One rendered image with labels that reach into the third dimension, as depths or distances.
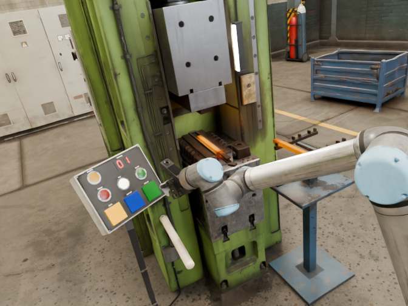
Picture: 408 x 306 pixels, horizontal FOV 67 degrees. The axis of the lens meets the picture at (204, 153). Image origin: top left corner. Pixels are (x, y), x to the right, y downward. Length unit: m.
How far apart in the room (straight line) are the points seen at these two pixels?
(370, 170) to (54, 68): 6.27
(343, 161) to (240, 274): 1.43
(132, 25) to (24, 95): 5.21
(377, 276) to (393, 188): 1.71
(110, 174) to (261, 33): 1.12
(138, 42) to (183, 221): 1.09
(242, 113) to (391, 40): 8.05
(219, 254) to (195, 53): 1.20
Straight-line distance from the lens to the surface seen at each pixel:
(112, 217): 1.39
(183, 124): 2.12
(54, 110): 6.76
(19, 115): 6.75
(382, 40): 9.87
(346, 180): 1.98
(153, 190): 1.48
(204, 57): 1.57
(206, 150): 1.81
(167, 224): 1.86
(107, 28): 1.58
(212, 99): 1.62
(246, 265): 2.22
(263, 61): 1.92
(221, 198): 1.10
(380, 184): 0.78
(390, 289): 2.40
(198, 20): 1.55
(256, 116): 1.95
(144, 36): 1.62
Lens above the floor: 1.76
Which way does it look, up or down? 26 degrees down
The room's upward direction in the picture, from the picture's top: 9 degrees counter-clockwise
